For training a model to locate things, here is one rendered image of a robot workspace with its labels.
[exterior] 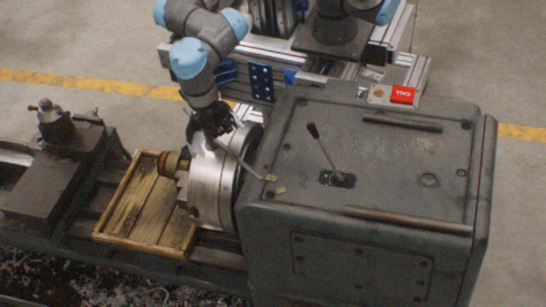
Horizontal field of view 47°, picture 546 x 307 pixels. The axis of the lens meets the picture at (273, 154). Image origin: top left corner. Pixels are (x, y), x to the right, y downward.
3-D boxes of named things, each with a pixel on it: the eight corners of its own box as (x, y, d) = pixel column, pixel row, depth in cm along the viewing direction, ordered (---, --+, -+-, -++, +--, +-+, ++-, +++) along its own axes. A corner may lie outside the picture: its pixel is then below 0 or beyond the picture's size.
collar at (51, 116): (67, 107, 196) (64, 100, 194) (55, 125, 191) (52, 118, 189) (45, 103, 198) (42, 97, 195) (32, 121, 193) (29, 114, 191)
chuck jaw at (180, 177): (214, 174, 175) (198, 205, 167) (216, 187, 178) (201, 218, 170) (177, 167, 177) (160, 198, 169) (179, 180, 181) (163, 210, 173)
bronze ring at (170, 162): (194, 145, 180) (165, 140, 182) (183, 170, 174) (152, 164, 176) (200, 166, 187) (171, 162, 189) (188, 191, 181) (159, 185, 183)
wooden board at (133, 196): (225, 169, 207) (223, 162, 204) (185, 261, 185) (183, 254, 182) (142, 155, 215) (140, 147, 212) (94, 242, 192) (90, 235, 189)
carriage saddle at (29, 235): (123, 138, 221) (118, 127, 216) (58, 249, 192) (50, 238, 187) (47, 126, 228) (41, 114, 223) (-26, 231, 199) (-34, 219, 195)
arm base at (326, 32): (319, 13, 210) (318, -12, 203) (364, 20, 205) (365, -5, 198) (304, 41, 201) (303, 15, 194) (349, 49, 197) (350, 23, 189)
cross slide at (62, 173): (112, 127, 216) (109, 117, 213) (50, 227, 190) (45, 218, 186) (69, 119, 220) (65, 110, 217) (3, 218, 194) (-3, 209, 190)
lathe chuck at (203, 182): (262, 157, 198) (244, 98, 171) (232, 249, 183) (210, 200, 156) (234, 153, 200) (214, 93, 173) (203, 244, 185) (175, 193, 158)
